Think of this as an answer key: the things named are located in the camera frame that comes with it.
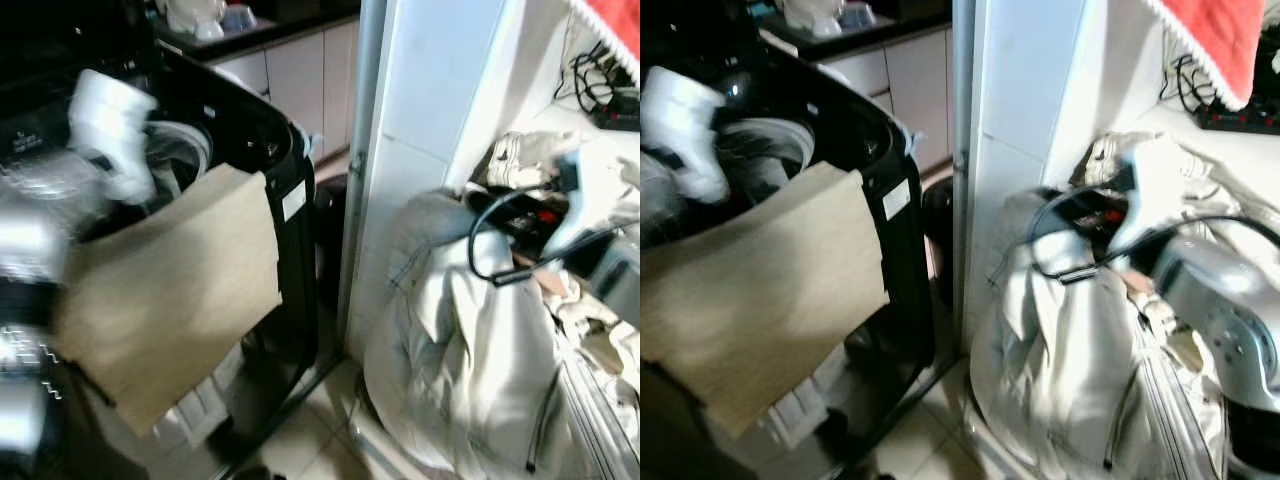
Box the cream crumpled garment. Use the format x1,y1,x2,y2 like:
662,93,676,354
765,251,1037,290
484,128,573,193
1083,128,1163,193

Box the black power strip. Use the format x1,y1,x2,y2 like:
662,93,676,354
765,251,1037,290
588,90,641,133
1194,100,1280,137

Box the tangled black power cords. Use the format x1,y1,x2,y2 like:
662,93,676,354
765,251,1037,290
553,38,641,129
1158,50,1243,117

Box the beige towel cloth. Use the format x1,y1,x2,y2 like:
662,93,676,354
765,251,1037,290
54,164,284,440
640,160,892,440

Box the black top-load washing machine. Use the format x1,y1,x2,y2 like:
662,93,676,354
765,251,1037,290
0,42,323,480
640,45,938,480

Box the steel washer drum rim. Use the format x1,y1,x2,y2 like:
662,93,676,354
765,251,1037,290
714,116,818,203
140,118,217,203

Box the white kitchen cabinet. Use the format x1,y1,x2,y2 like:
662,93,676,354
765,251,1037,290
205,18,361,166
812,24,953,179

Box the red cloth with white trim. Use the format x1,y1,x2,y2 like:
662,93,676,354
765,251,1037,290
1143,0,1265,113
568,0,641,85

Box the grey metal door frame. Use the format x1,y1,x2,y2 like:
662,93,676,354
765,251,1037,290
948,0,989,353
334,0,389,363

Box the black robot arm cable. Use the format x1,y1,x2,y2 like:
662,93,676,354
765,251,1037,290
1028,184,1280,287
467,188,623,288

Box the light grey jacket pile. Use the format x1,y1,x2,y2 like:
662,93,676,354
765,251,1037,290
363,187,641,480
967,184,1243,479

